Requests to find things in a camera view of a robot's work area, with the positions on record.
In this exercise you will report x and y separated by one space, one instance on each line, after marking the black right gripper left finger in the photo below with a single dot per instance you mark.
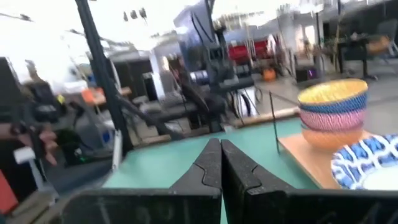
199 180

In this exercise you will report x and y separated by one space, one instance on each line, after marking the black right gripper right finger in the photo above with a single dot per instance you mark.
245 183

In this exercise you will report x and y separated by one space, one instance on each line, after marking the red white patterned bowl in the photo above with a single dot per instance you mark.
332 119

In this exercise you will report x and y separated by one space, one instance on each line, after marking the blue white paper bowl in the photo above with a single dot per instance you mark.
357 158

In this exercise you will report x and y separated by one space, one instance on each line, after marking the blue white striped bowl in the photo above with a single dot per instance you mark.
335 105

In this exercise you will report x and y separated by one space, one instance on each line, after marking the yellow patterned bowl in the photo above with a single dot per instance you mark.
332 90

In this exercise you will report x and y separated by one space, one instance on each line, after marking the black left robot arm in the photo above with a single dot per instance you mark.
214 105

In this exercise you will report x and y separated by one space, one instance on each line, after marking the wooden shelf black metal legs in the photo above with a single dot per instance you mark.
311 161

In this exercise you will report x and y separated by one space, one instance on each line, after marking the green table mat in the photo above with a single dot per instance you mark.
161 168

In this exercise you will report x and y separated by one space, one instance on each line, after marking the orange ball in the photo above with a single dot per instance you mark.
269 75

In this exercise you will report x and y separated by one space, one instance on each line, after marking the red cabinet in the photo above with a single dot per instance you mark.
239 51

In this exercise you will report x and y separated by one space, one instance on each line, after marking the orange box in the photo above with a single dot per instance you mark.
92 96

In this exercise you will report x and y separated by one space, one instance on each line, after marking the person's hand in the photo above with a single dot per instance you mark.
48 140

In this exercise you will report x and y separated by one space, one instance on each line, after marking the black side table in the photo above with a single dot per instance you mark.
354 51

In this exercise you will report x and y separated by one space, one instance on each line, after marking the person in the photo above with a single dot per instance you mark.
34 93

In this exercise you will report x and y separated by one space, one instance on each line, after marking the red flat object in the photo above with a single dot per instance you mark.
7 194

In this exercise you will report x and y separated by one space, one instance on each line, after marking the orange office chair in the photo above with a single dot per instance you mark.
381 43

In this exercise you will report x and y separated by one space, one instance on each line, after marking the black aluminium table frame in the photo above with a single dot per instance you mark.
99 68

